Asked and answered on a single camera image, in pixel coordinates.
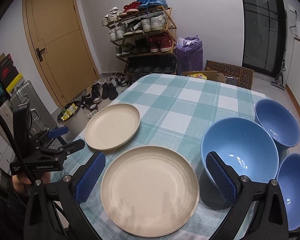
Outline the large light blue bowl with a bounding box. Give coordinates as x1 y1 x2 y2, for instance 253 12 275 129
199 117 279 210

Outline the large beige plate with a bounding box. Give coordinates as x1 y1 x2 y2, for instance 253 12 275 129
100 145 199 238

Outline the dark blue bowl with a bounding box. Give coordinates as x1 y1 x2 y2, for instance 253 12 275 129
254 99 300 154
276 153 300 231

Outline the person left hand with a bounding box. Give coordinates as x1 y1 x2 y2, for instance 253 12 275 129
12 172 51 195

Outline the silver suitcase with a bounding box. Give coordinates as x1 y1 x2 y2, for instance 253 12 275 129
9 80 51 136

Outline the white trash bin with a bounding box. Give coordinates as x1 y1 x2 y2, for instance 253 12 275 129
57 100 89 142

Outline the teal checkered tablecloth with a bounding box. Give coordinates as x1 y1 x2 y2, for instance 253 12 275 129
50 73 300 240

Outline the wooden door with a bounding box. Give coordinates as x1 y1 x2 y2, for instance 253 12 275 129
22 0 100 107

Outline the patterned cardboard box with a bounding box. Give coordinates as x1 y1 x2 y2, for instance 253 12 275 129
205 60 254 90

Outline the open cardboard snack box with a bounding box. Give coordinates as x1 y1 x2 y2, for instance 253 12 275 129
182 70 226 83

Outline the vacuum cleaner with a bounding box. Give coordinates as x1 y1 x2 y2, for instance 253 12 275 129
270 59 286 91

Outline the wooden shoe rack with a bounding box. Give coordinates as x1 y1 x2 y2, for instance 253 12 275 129
102 5 177 76

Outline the purple bag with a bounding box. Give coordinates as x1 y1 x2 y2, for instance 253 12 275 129
175 35 203 75

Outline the black glass door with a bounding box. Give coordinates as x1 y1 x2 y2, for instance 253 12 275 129
242 0 287 77

